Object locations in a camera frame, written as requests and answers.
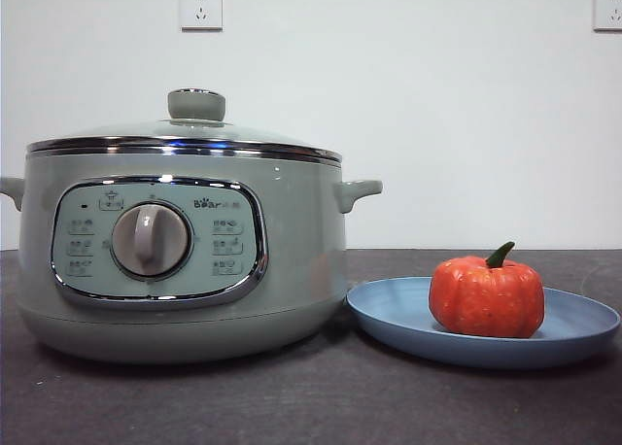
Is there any orange pumpkin with green stem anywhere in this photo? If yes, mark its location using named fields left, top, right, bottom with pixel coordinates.
left=428, top=241, right=546, bottom=340

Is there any glass lid with green knob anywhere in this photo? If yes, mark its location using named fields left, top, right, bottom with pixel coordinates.
left=25, top=87, right=343, bottom=165

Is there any blue round plate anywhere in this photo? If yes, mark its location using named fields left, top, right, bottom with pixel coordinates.
left=345, top=276, right=622, bottom=370

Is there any white wall socket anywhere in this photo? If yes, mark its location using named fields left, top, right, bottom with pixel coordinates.
left=592, top=0, right=622, bottom=33
left=180, top=0, right=225, bottom=32

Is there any pale green electric steamer pot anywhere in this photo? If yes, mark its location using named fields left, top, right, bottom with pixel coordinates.
left=0, top=147, right=384, bottom=366

